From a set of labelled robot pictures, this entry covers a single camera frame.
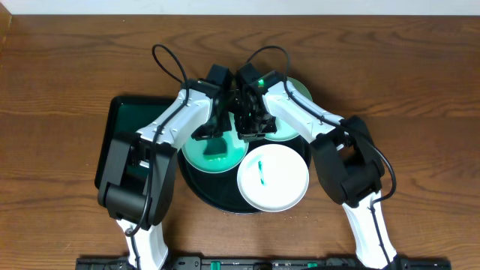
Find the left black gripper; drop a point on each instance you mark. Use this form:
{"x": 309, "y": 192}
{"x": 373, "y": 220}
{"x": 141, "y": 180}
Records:
{"x": 211, "y": 131}

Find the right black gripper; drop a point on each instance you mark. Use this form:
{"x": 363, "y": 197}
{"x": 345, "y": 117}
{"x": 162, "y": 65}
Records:
{"x": 248, "y": 135}

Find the green sponge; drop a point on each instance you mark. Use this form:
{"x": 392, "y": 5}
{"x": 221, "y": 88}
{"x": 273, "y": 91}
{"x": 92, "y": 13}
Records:
{"x": 215, "y": 148}

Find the white plate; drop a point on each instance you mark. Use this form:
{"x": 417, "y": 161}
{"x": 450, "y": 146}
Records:
{"x": 273, "y": 178}

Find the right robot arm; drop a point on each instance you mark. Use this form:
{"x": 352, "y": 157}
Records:
{"x": 352, "y": 171}

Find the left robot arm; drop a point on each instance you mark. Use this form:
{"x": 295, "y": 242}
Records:
{"x": 136, "y": 174}

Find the round black tray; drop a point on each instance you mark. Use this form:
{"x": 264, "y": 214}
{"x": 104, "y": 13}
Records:
{"x": 220, "y": 190}

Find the rectangular dark green tray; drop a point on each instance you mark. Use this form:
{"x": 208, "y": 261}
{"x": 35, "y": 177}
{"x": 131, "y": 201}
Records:
{"x": 128, "y": 113}

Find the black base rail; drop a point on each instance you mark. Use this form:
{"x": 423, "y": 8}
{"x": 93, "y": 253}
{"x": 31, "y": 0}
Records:
{"x": 198, "y": 263}

